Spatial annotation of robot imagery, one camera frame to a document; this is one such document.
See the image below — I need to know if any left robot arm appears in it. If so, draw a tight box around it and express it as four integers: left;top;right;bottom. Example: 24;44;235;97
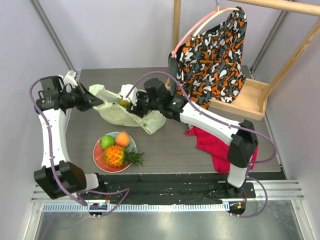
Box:
31;72;107;205

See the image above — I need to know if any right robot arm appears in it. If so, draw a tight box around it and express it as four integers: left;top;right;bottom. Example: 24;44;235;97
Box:
120;78;258;198

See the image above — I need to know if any fake yellow mango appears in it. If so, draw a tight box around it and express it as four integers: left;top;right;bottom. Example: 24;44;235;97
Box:
119;100;130;107

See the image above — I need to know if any white slotted cable duct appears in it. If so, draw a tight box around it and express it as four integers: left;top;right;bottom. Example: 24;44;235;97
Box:
42;201;230;213

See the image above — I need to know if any red and teal plate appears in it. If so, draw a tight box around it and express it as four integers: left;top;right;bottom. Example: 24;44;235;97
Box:
92;131;137;173

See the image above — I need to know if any red cloth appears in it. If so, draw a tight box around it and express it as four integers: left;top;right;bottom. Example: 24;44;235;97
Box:
184;126;259;174

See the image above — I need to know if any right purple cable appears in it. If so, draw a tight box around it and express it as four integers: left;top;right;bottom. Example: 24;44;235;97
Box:
126;71;277;218

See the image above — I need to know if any fake pineapple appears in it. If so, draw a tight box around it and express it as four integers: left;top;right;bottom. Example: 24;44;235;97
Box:
103;145;145;167

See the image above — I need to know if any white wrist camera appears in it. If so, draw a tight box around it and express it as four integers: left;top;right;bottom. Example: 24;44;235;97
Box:
62;70;78;92
119;84;138;106

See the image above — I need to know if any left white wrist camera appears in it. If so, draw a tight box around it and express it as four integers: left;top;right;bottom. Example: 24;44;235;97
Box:
62;70;78;92

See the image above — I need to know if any fake peach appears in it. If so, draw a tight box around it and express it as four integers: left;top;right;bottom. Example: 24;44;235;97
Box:
115;131;131;147

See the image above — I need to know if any wooden clothes rack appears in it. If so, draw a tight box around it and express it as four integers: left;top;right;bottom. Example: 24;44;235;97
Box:
163;0;320;121

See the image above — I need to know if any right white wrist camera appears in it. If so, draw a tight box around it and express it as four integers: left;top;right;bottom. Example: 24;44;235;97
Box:
119;84;138;106

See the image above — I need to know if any pale green plastic bag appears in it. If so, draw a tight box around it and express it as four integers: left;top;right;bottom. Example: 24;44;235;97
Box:
89;84;166;135

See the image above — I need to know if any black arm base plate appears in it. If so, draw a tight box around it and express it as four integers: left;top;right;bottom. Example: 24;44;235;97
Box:
74;172;287;206

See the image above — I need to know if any orange patterned garment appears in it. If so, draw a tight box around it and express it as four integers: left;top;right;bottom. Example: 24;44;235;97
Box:
168;6;248;109

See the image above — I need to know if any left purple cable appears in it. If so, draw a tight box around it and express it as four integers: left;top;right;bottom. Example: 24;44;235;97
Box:
29;77;131;217

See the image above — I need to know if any purple cable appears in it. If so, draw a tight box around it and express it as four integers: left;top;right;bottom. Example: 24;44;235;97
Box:
29;77;131;217
126;71;277;218

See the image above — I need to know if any pink and white hanger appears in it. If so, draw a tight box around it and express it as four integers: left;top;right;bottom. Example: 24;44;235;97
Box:
171;7;240;58

